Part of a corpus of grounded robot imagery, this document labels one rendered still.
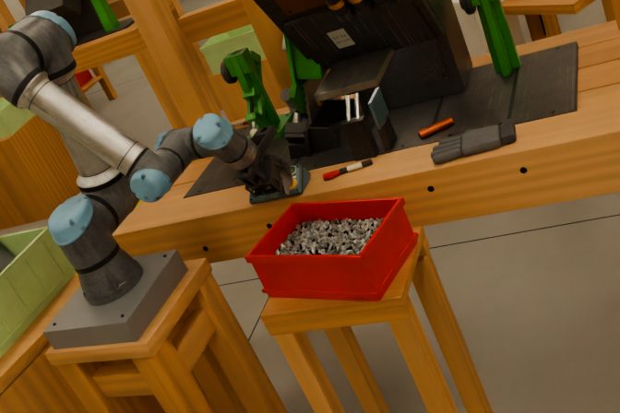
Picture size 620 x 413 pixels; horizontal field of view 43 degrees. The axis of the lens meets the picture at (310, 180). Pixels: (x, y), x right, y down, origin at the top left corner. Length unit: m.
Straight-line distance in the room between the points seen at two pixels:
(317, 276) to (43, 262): 0.99
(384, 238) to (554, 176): 0.41
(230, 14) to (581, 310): 1.49
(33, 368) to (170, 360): 0.50
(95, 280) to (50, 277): 0.52
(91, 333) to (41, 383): 0.42
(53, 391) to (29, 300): 0.27
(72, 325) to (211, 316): 0.35
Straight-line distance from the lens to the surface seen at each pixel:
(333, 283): 1.68
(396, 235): 1.70
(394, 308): 1.66
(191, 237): 2.17
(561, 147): 1.78
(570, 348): 2.61
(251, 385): 2.17
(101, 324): 1.87
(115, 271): 1.91
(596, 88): 2.03
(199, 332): 2.00
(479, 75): 2.26
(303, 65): 2.06
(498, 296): 2.89
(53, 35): 1.82
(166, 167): 1.67
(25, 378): 2.26
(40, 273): 2.40
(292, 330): 1.78
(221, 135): 1.68
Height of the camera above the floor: 1.72
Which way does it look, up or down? 24 degrees down
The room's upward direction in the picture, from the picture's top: 24 degrees counter-clockwise
